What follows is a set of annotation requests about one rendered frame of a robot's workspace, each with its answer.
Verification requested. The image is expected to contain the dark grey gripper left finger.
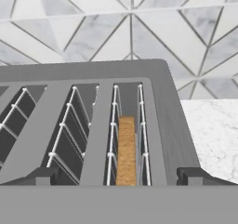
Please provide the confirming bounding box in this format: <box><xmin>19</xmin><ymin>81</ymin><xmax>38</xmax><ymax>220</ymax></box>
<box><xmin>6</xmin><ymin>167</ymin><xmax>59</xmax><ymax>187</ymax></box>

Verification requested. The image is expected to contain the grey metal toaster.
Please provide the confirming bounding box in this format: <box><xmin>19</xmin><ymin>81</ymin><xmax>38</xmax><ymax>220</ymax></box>
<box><xmin>0</xmin><ymin>59</ymin><xmax>201</xmax><ymax>187</ymax></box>

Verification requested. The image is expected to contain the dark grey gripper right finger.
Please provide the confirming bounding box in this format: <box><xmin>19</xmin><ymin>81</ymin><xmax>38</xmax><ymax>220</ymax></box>
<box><xmin>176</xmin><ymin>166</ymin><xmax>237</xmax><ymax>187</ymax></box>

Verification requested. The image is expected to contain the brown bread slice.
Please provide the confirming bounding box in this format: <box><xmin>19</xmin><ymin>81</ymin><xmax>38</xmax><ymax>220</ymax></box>
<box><xmin>115</xmin><ymin>115</ymin><xmax>138</xmax><ymax>187</ymax></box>

